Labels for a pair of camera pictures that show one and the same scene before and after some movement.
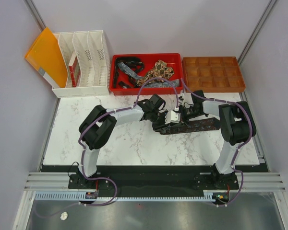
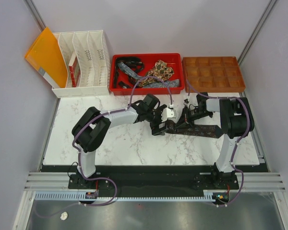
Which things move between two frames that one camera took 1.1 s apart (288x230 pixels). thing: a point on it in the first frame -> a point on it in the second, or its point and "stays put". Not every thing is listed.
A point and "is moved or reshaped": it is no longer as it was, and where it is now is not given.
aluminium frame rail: x=248 y=182 stays put
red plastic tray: x=129 y=72 stays put
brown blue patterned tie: x=195 y=126 is moved or reshaped
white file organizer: x=91 y=48 stays put
